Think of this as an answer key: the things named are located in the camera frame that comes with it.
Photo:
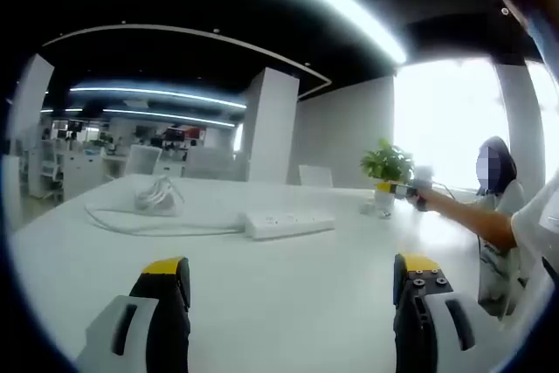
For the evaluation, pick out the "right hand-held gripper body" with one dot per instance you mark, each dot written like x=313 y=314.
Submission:
x=423 y=176

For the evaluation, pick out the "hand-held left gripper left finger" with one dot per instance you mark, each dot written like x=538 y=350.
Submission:
x=131 y=333

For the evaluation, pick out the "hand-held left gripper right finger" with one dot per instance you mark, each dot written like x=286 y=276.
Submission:
x=436 y=329

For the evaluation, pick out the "white power strip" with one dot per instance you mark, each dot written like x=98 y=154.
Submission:
x=288 y=224

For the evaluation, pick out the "white desk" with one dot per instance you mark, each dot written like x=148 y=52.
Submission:
x=262 y=285

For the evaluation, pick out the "person's right hand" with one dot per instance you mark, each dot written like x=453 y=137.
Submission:
x=423 y=199

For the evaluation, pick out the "potted green plant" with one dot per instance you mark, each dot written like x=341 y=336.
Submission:
x=388 y=163

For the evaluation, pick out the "person's white shirt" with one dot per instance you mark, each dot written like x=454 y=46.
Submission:
x=537 y=224

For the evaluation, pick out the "white office cabinet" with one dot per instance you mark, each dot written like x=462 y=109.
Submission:
x=83 y=167

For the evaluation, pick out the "white mesh office chair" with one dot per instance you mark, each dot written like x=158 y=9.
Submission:
x=143 y=160

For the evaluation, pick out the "white swivel office chair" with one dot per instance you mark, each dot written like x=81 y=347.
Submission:
x=50 y=165

